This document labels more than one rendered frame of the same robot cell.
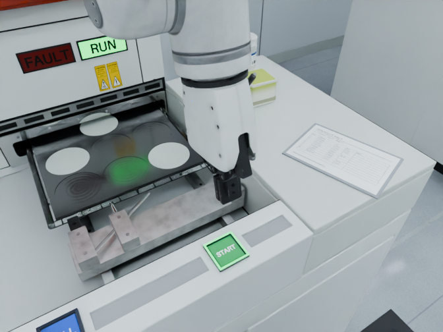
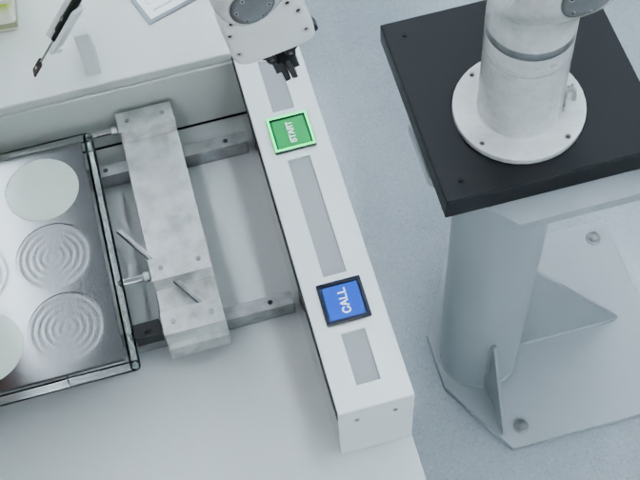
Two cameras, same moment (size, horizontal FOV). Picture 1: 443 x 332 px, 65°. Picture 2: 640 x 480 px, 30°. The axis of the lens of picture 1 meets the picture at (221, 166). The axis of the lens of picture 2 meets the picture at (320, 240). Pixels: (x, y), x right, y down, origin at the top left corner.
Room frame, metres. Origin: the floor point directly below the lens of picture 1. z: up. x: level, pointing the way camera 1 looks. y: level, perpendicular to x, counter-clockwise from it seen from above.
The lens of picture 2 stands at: (-0.02, 0.83, 2.28)
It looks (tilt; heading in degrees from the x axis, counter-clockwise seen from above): 61 degrees down; 291
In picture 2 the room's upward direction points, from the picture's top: 5 degrees counter-clockwise
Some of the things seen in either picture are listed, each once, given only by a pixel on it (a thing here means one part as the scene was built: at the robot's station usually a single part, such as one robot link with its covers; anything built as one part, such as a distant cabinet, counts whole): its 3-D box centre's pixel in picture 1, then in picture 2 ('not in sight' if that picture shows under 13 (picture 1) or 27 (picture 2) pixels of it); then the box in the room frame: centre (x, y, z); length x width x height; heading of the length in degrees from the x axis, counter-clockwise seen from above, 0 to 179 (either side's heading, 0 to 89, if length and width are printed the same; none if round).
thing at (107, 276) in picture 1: (85, 221); (110, 349); (0.49, 0.30, 0.84); 0.50 x 0.02 x 0.03; 31
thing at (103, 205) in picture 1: (137, 192); (110, 245); (0.53, 0.18, 0.90); 0.38 x 0.01 x 0.01; 121
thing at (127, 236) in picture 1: (124, 229); (181, 268); (0.43, 0.19, 0.89); 0.08 x 0.03 x 0.03; 31
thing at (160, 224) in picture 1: (162, 222); (172, 230); (0.47, 0.13, 0.87); 0.36 x 0.08 x 0.03; 121
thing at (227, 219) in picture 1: (192, 178); (77, 183); (0.64, 0.07, 0.84); 0.50 x 0.02 x 0.03; 31
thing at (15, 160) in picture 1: (91, 126); not in sight; (0.78, 0.35, 0.89); 0.44 x 0.02 x 0.10; 121
